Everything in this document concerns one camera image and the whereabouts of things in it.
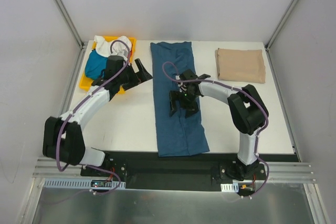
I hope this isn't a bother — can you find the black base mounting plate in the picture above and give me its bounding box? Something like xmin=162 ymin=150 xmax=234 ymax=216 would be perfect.
xmin=80 ymin=151 xmax=268 ymax=190

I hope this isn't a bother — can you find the grey slotted cable duct left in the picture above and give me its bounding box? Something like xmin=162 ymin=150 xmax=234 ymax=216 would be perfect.
xmin=44 ymin=178 xmax=125 ymax=190

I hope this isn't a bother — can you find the aluminium frame post left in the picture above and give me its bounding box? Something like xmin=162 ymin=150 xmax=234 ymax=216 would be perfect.
xmin=54 ymin=0 xmax=85 ymax=48

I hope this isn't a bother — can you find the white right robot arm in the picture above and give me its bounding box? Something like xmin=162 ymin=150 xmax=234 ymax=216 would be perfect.
xmin=169 ymin=69 xmax=269 ymax=181

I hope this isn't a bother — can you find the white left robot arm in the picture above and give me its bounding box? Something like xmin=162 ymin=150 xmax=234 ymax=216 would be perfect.
xmin=43 ymin=55 xmax=153 ymax=176

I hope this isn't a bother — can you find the dark blue t-shirt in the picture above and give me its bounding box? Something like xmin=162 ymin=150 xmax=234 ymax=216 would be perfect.
xmin=150 ymin=42 xmax=209 ymax=157

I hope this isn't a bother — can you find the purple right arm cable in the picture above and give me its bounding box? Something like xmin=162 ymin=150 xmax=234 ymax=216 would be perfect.
xmin=162 ymin=61 xmax=271 ymax=203

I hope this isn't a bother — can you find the yellow plastic tray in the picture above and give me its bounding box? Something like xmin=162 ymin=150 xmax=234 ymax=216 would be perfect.
xmin=78 ymin=36 xmax=137 ymax=91

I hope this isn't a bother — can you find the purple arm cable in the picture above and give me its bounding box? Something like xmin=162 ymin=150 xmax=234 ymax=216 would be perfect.
xmin=162 ymin=61 xmax=271 ymax=203
xmin=56 ymin=39 xmax=132 ymax=197

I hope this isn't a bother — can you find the grey slotted cable duct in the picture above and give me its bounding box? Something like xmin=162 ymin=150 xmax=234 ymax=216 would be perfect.
xmin=220 ymin=183 xmax=239 ymax=193
xmin=44 ymin=178 xmax=125 ymax=190

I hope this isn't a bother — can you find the aluminium frame post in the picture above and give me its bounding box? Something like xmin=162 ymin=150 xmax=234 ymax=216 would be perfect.
xmin=265 ymin=0 xmax=300 ymax=52
xmin=54 ymin=0 xmax=85 ymax=48

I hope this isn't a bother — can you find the grey slotted cable duct right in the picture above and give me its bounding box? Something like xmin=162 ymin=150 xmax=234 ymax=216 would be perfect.
xmin=220 ymin=183 xmax=239 ymax=193

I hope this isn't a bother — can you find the aluminium front rail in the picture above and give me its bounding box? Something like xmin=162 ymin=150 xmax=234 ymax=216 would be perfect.
xmin=32 ymin=157 xmax=317 ymax=184

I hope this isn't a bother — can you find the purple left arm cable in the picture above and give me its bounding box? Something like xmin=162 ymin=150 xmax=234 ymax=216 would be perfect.
xmin=56 ymin=39 xmax=132 ymax=197

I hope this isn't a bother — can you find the folded beige t-shirt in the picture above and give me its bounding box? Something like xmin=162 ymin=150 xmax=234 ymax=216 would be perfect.
xmin=215 ymin=48 xmax=266 ymax=83

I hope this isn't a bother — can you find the white t-shirt in tray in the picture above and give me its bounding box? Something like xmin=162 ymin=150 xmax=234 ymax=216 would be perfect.
xmin=94 ymin=35 xmax=132 ymax=58

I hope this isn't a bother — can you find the bright blue t-shirt in tray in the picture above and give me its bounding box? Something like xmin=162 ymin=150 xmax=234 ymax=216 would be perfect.
xmin=85 ymin=49 xmax=108 ymax=80

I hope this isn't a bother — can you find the aluminium frame post right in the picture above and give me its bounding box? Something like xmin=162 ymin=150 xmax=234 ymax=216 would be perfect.
xmin=265 ymin=0 xmax=300 ymax=52

